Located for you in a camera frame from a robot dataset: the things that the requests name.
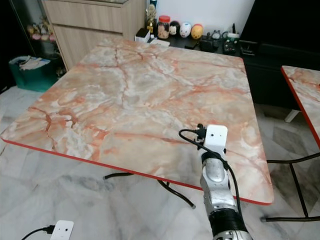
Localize green storage bin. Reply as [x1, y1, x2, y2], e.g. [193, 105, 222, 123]
[8, 55, 62, 93]

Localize white papers in bin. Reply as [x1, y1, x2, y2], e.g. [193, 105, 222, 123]
[17, 56, 51, 71]

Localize dark glass display cabinet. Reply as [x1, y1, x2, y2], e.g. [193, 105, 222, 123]
[9, 0, 56, 57]

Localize light wooden cabinet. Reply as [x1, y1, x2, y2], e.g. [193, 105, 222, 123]
[41, 0, 149, 72]

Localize small white box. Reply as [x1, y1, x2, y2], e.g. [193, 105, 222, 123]
[134, 27, 151, 44]

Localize gold trophy figurine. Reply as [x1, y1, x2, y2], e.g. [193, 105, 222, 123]
[146, 2, 158, 35]

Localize red lid snack jar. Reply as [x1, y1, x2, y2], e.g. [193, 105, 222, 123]
[156, 15, 172, 40]

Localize black egg figurine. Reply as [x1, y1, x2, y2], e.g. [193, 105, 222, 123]
[169, 20, 181, 37]

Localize white egg figurine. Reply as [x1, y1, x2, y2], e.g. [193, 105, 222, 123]
[180, 22, 193, 39]

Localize orange egg figurine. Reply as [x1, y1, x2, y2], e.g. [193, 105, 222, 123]
[191, 23, 205, 40]

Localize small dark cat figurine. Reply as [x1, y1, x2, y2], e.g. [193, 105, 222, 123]
[208, 30, 224, 44]

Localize green white bottle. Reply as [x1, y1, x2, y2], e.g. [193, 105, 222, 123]
[225, 23, 241, 53]

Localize white furniture leg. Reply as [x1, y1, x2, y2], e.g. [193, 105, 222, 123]
[284, 109, 301, 124]

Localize black television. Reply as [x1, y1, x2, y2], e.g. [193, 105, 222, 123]
[239, 0, 320, 47]

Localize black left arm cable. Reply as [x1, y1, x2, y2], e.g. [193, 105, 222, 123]
[21, 225, 55, 240]

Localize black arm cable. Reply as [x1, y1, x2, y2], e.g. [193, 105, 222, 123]
[178, 123, 246, 211]
[21, 225, 55, 240]

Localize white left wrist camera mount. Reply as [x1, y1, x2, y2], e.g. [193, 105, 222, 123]
[50, 220, 75, 240]

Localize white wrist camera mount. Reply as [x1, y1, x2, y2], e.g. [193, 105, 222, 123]
[203, 125, 229, 154]
[50, 220, 75, 240]

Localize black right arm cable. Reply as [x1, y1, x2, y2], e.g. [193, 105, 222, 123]
[178, 123, 246, 211]

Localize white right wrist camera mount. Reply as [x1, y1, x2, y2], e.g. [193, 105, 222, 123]
[203, 125, 229, 154]

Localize black side table leg frame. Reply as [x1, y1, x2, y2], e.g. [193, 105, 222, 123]
[261, 152, 320, 223]

